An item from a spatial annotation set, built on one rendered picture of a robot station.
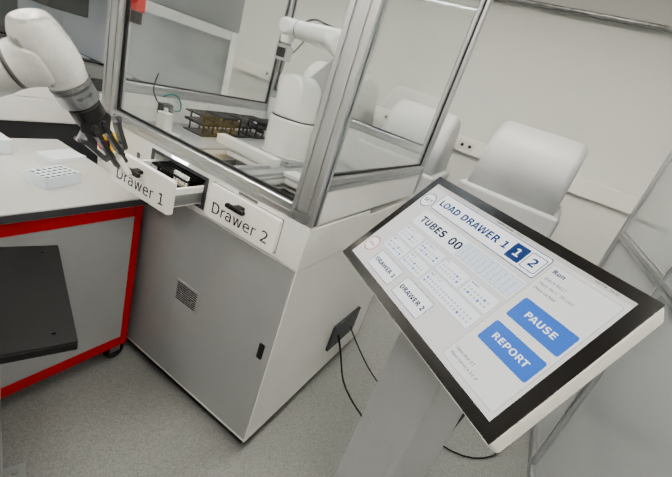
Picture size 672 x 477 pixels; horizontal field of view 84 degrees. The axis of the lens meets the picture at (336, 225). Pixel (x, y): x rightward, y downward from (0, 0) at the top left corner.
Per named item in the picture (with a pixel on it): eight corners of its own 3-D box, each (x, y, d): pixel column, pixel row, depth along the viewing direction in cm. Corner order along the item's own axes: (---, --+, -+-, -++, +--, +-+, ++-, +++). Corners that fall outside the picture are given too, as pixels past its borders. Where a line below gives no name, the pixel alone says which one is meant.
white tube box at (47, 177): (46, 189, 115) (46, 178, 114) (23, 180, 116) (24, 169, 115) (80, 182, 127) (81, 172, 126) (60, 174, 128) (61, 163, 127)
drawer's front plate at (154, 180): (167, 216, 112) (172, 182, 108) (110, 179, 123) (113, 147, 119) (172, 215, 113) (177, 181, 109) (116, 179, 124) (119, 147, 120)
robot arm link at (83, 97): (96, 78, 88) (109, 100, 93) (75, 68, 92) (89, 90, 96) (60, 96, 84) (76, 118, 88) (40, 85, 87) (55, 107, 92)
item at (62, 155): (53, 163, 134) (54, 159, 133) (35, 155, 136) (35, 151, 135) (86, 160, 146) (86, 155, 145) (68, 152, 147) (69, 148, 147)
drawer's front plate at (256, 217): (271, 254, 110) (280, 221, 106) (204, 213, 121) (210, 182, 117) (274, 253, 111) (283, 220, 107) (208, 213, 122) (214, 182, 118)
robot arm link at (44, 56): (91, 65, 92) (32, 79, 89) (51, -4, 80) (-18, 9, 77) (92, 86, 86) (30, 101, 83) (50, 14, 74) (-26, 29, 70)
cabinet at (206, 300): (241, 458, 136) (299, 274, 108) (84, 312, 175) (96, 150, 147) (356, 342, 217) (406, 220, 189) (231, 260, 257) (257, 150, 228)
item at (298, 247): (296, 272, 108) (310, 228, 103) (96, 150, 147) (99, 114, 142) (404, 219, 190) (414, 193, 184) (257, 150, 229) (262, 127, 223)
